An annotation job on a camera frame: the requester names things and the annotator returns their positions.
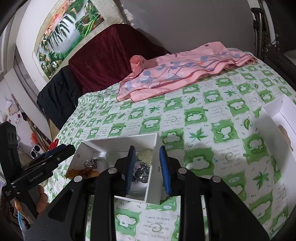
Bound silver ornate ring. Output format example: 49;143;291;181
83;158;98;170

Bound dark red velvet cover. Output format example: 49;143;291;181
68;24;169;94

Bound white box lid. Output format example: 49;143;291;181
256;95;295;179

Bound green white patterned bedsheet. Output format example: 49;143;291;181
57;61;295;237

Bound pale jade pendant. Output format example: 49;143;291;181
137;149;153;166

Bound red handled scissors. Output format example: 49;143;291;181
48;138;59;151

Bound pink floral cloth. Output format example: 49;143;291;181
116;42;257;102

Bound waterfall landscape painting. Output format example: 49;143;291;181
32;0;124;82

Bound white vivo jewelry box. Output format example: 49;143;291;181
66;133;163;205

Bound amber bead bracelet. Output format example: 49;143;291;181
66;168;100;179

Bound black garment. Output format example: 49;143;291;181
37;66;82;129

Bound person's left hand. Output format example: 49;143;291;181
14;185;50;217

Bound black folding chair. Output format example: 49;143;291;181
248;1;295;88

